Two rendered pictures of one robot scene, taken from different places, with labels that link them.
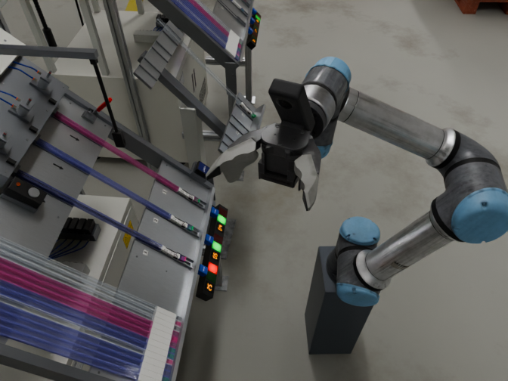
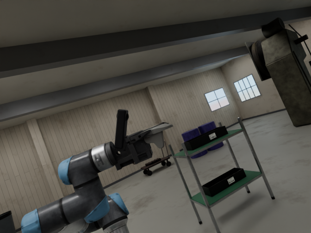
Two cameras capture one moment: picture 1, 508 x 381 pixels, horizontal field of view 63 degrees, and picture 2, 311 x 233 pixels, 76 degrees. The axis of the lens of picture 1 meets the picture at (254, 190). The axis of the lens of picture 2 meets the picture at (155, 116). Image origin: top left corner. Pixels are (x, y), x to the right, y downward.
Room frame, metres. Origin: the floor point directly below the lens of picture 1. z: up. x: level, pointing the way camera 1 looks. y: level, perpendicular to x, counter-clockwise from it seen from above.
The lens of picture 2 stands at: (0.65, 0.52, 1.36)
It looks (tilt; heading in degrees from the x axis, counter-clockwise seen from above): 3 degrees up; 245
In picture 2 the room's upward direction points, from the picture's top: 22 degrees counter-clockwise
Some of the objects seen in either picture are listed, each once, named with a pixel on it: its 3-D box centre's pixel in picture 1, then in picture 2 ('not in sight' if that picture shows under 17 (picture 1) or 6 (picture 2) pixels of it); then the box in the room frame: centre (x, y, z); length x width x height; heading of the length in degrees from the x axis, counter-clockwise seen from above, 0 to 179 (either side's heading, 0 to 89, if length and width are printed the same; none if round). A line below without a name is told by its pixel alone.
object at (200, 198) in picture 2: not in sight; (219, 170); (-0.92, -1.63, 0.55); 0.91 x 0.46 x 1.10; 175
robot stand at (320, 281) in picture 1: (336, 305); not in sight; (0.74, -0.32, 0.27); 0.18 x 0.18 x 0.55; 1
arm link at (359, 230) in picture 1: (357, 241); not in sight; (0.73, -0.32, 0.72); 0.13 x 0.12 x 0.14; 171
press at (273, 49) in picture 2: not in sight; (291, 70); (-5.36, -2.82, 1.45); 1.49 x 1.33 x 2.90; 1
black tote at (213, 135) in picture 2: not in sight; (206, 137); (-0.92, -1.63, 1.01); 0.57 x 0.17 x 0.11; 175
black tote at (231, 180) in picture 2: not in sight; (223, 181); (-0.92, -1.63, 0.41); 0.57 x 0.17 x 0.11; 175
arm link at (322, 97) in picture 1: (308, 110); (104, 156); (0.56, -0.09, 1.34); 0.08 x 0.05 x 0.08; 65
